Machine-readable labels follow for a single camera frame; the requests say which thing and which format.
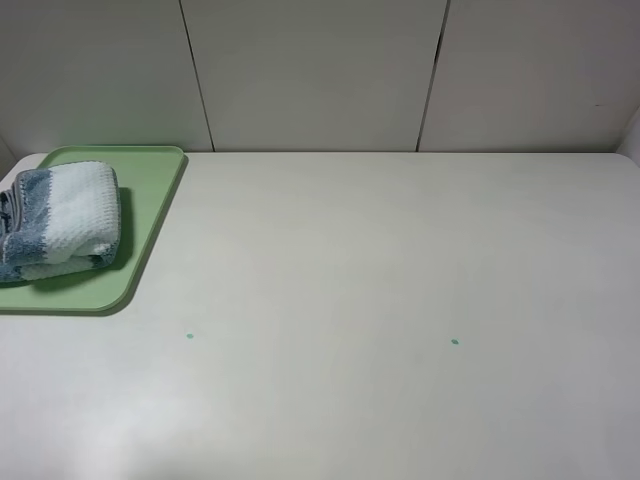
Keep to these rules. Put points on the blue white striped towel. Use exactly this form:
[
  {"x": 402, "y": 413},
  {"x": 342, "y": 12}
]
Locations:
[{"x": 59, "y": 220}]

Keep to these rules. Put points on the green plastic tray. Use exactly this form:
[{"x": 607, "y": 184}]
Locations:
[{"x": 148, "y": 177}]

